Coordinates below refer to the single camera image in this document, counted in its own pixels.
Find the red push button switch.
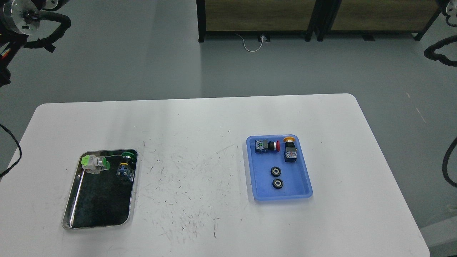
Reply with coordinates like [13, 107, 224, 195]
[254, 140, 280, 153]

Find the black gear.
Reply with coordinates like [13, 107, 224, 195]
[270, 166, 281, 177]
[272, 178, 284, 189]

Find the white cable on floor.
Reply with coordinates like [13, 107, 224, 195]
[235, 33, 267, 53]

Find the blue plastic tray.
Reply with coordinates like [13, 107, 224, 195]
[246, 134, 313, 201]

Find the wooden cabinet black frame left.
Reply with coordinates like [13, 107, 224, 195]
[196, 0, 323, 43]

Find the dark green push button switch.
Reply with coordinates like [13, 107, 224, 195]
[116, 151, 137, 182]

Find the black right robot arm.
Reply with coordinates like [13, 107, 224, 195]
[424, 0, 457, 67]

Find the black cable edge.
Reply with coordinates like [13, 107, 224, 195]
[0, 124, 22, 178]
[442, 137, 457, 188]

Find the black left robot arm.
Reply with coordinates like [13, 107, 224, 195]
[0, 0, 71, 87]

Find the black cable left edge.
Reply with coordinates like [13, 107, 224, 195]
[0, 124, 22, 178]

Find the yellow push button switch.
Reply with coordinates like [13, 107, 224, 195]
[283, 136, 298, 163]

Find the light green push button switch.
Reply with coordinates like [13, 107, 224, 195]
[80, 154, 110, 174]

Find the silver metal tray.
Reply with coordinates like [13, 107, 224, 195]
[62, 148, 138, 230]

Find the black cable right edge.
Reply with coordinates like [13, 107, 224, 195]
[442, 137, 457, 188]

